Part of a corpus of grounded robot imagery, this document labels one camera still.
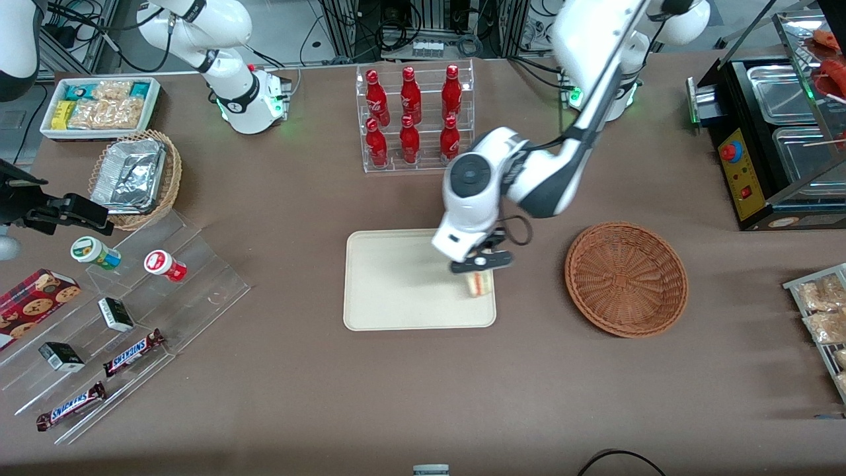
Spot steel warmer pan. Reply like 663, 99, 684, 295
771, 126, 846, 187
747, 64, 821, 126

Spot small rice cracker bag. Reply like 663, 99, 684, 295
93, 80, 134, 101

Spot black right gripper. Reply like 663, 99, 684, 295
0, 159, 115, 237

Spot white plastic snack bin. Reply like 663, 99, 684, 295
40, 77, 162, 141

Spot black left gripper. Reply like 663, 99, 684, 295
451, 228, 515, 289

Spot red lid cup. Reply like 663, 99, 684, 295
144, 249, 188, 283

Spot green lid cup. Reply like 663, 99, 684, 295
71, 236, 122, 271

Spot light wicker basket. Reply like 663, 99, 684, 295
88, 130, 182, 231

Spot clear acrylic bottle rack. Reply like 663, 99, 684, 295
356, 58, 475, 174

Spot brown wicker basket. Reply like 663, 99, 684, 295
564, 221, 689, 338

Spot red cola bottle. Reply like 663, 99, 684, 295
399, 114, 422, 165
365, 118, 389, 168
441, 64, 463, 120
365, 69, 391, 126
400, 66, 422, 124
439, 115, 462, 161

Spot clear acrylic stepped display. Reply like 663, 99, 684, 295
0, 208, 253, 445

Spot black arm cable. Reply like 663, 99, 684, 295
494, 214, 533, 247

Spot triangular sandwich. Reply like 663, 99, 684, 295
465, 270, 495, 298

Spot clear bag of crackers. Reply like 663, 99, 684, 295
802, 311, 846, 345
796, 274, 846, 313

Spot large rice cracker bag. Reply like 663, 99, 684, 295
68, 97, 145, 130

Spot beige rectangular tray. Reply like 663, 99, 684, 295
343, 227, 497, 331

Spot black food warmer machine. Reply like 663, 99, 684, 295
686, 10, 846, 232

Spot black table edge cable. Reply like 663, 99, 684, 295
576, 449, 668, 476

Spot Snickers chocolate bar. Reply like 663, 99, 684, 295
103, 329, 166, 378
36, 381, 107, 432

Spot stacked foil containers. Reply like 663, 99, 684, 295
91, 138, 167, 214

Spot grey snack tray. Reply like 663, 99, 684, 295
783, 262, 846, 404

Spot red cookie box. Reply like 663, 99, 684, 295
0, 268, 81, 351

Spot small black white carton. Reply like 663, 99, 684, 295
98, 297, 135, 333
38, 341, 86, 373

